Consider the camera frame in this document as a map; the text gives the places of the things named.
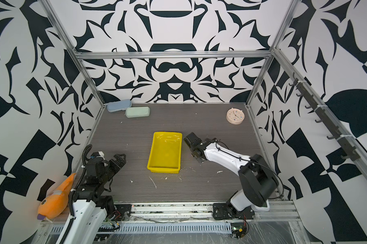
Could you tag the orange plush fish toy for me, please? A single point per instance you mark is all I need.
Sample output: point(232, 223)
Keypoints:
point(56, 202)

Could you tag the white slotted cable duct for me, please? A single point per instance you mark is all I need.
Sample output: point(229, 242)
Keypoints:
point(170, 228)

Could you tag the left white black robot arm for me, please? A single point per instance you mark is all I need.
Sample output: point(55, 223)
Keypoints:
point(90, 210)

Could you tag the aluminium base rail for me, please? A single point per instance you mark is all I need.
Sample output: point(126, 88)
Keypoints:
point(161, 212)

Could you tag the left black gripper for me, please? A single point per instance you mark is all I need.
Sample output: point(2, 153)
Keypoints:
point(122, 161)

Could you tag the pink round clock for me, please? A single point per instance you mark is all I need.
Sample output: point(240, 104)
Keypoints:
point(235, 116)

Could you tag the blue glasses case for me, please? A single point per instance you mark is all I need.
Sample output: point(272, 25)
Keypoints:
point(118, 105)

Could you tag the black wall hook rail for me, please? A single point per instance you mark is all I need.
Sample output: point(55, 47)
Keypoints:
point(327, 118)

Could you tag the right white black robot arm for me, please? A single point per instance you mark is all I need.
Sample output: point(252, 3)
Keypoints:
point(258, 180)

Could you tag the yellow plastic bin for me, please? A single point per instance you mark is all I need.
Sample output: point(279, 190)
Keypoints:
point(165, 154)

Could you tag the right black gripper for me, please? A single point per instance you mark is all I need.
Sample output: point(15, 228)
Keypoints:
point(191, 149)

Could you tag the green glasses case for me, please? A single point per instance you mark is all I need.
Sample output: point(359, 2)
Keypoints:
point(137, 112)

